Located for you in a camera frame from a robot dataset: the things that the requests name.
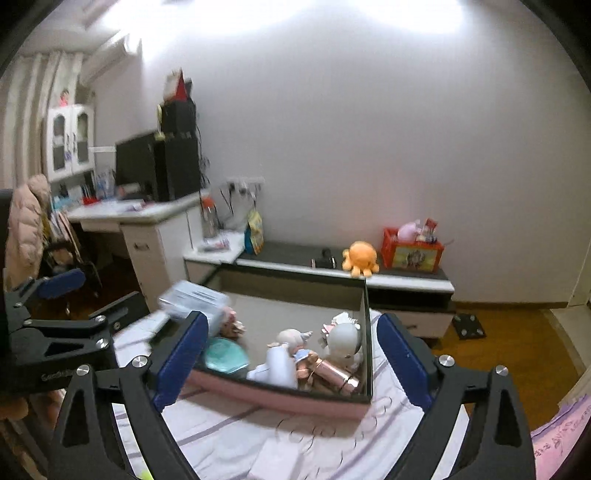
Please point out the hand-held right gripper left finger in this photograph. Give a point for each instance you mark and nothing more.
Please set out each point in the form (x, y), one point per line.
(182, 357)

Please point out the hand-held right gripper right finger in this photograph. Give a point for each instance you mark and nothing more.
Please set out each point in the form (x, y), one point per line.
(404, 357)

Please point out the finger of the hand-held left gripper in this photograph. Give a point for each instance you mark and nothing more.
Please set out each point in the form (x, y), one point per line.
(62, 282)
(122, 307)

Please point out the clear plastic tissue pack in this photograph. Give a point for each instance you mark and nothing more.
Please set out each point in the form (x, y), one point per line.
(196, 302)

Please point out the pink storage tray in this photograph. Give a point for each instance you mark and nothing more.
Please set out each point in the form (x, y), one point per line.
(300, 309)

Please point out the black office chair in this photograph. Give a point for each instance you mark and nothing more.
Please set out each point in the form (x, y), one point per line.
(69, 267)

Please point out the teal round case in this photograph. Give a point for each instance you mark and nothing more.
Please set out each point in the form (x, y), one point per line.
(226, 357)

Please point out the small brown bear figure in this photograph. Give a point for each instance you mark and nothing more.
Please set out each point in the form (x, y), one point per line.
(231, 325)

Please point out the white big-head figure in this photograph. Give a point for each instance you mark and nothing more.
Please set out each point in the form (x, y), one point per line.
(344, 342)

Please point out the low white grey cabinet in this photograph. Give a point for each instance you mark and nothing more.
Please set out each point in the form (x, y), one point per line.
(406, 295)

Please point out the pink puffer jacket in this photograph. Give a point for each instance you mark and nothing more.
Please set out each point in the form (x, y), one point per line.
(27, 226)

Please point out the rose gold cylinder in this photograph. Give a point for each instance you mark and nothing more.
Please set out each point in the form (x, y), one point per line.
(334, 376)

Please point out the black bathroom scale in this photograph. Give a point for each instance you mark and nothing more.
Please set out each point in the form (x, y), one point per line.
(469, 326)

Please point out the white desk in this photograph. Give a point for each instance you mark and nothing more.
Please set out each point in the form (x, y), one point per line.
(147, 235)

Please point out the striped white tablecloth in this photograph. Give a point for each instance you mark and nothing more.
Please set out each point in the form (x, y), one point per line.
(231, 434)

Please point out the small doll with blue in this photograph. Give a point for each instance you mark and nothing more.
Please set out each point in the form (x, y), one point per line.
(281, 362)

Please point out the red toy box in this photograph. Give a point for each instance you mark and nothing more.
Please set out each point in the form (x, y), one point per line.
(413, 254)

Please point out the orange octopus plush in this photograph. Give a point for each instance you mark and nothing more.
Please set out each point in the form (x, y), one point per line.
(362, 261)

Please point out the small printed pouch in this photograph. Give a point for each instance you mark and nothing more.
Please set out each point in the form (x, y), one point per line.
(217, 244)

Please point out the clear bottle with orange lid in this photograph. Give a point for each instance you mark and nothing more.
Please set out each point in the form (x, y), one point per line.
(210, 219)

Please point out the pink plush toy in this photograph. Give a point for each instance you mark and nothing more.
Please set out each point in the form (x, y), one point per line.
(408, 230)

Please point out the small black device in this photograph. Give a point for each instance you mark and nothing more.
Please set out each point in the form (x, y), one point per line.
(323, 259)

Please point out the black computer monitor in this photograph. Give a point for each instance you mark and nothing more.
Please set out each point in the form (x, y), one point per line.
(134, 166)

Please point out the white glass-door cabinet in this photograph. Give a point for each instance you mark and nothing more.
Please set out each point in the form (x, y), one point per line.
(69, 141)

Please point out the yellow blue snack bag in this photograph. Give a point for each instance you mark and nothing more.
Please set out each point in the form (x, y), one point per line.
(255, 233)

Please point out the black computer tower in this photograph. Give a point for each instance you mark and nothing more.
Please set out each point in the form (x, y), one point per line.
(178, 168)

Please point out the beige curtain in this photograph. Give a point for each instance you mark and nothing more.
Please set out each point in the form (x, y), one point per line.
(25, 115)

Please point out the pink printed blanket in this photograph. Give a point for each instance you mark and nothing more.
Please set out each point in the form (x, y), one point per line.
(563, 438)

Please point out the small pink doll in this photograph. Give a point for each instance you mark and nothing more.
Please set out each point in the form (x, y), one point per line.
(66, 97)

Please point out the black box on tower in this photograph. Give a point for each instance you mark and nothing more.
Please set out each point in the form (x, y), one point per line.
(178, 119)

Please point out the red and white calendar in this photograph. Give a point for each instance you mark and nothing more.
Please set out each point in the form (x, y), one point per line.
(178, 87)

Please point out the white air conditioner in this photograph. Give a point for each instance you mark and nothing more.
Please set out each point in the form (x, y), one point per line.
(113, 57)

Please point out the white wall socket strip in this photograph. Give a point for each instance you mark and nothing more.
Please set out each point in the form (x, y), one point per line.
(244, 184)

